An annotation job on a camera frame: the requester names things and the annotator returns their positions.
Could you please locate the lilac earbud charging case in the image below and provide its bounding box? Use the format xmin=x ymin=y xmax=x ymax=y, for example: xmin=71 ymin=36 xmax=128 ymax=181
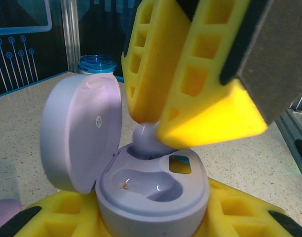
xmin=0 ymin=198 xmax=21 ymax=237

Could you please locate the aluminium frame post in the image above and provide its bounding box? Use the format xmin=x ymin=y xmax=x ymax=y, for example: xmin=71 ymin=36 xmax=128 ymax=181
xmin=61 ymin=0 xmax=80 ymax=73

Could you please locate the aluminium mounting rail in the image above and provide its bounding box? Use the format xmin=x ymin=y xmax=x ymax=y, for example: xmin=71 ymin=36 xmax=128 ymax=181
xmin=275 ymin=88 xmax=302 ymax=188

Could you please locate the periwinkle wireless earbud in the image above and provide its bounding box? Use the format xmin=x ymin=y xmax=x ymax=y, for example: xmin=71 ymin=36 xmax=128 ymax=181
xmin=132 ymin=122 xmax=176 ymax=158

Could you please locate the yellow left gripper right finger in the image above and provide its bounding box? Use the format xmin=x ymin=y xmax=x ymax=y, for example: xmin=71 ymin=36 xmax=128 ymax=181
xmin=197 ymin=177 xmax=302 ymax=237

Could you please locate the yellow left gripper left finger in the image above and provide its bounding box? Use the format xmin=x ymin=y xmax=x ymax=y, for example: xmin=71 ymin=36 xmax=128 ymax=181
xmin=0 ymin=190 xmax=105 ymax=237

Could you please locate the yogurt cup blue lid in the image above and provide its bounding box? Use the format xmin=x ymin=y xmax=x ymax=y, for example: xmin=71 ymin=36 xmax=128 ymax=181
xmin=77 ymin=54 xmax=117 ymax=76

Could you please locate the periwinkle earbud charging case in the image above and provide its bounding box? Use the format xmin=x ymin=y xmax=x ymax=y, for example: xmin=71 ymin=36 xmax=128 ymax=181
xmin=39 ymin=73 xmax=211 ymax=237

